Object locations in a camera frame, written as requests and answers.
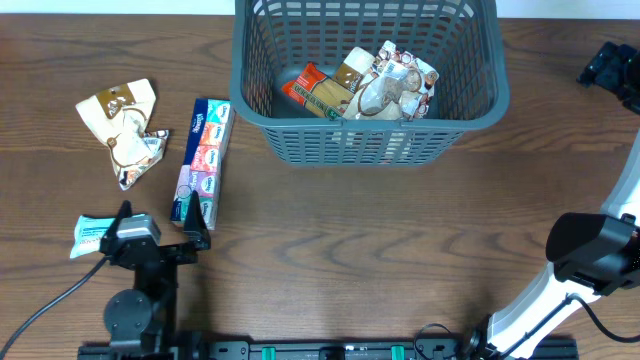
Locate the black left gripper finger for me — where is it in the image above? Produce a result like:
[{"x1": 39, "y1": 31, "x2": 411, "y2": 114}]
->
[
  {"x1": 183, "y1": 191, "x2": 211, "y2": 250},
  {"x1": 103, "y1": 200, "x2": 132, "y2": 240}
]

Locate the colourful Kleenex tissue multipack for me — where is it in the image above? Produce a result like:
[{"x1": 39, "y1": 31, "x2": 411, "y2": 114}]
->
[{"x1": 170, "y1": 98, "x2": 235, "y2": 230}]

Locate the orange yellow pasta packet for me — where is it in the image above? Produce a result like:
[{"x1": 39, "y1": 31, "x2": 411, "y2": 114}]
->
[{"x1": 282, "y1": 63, "x2": 353, "y2": 120}]

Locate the beige brown Pan snack bag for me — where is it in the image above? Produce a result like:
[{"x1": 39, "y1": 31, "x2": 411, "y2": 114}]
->
[{"x1": 343, "y1": 40, "x2": 439, "y2": 121}]

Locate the beige snack bag with barcode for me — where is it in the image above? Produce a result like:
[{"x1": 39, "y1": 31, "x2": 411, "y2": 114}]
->
[{"x1": 332, "y1": 47, "x2": 375, "y2": 93}]

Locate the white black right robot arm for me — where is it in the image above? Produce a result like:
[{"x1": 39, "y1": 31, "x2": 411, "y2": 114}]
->
[{"x1": 457, "y1": 145, "x2": 639, "y2": 359}]

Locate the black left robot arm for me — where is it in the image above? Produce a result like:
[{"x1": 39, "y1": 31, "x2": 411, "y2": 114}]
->
[{"x1": 99, "y1": 192, "x2": 211, "y2": 357}]

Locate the light blue wipes packet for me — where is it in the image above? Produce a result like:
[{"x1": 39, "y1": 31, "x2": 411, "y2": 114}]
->
[{"x1": 69, "y1": 215, "x2": 114, "y2": 259}]

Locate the crumpled beige snack bag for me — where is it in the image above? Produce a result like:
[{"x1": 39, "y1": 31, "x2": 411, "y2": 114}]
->
[{"x1": 75, "y1": 78, "x2": 170, "y2": 191}]

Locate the grey plastic basket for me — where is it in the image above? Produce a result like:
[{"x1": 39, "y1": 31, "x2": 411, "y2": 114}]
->
[{"x1": 230, "y1": 0, "x2": 510, "y2": 166}]

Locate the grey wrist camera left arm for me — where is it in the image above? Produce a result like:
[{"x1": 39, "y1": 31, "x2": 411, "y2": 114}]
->
[{"x1": 116, "y1": 214, "x2": 161, "y2": 244}]

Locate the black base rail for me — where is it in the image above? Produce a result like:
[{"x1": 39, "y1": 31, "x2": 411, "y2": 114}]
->
[{"x1": 76, "y1": 336, "x2": 580, "y2": 360}]

